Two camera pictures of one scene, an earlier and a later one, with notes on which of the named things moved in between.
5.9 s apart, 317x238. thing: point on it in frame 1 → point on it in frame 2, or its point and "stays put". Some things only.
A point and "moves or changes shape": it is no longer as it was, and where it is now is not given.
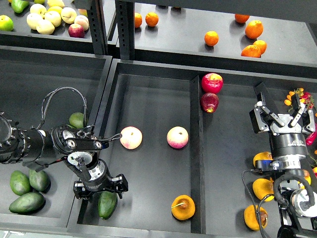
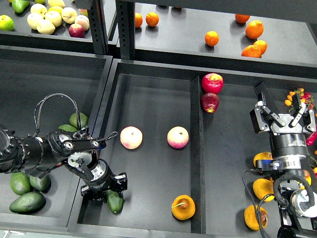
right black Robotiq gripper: (287, 140) stays put
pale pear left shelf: (32, 19) stays put
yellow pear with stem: (183, 207) stays put
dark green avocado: (107, 201) moves or changes shape
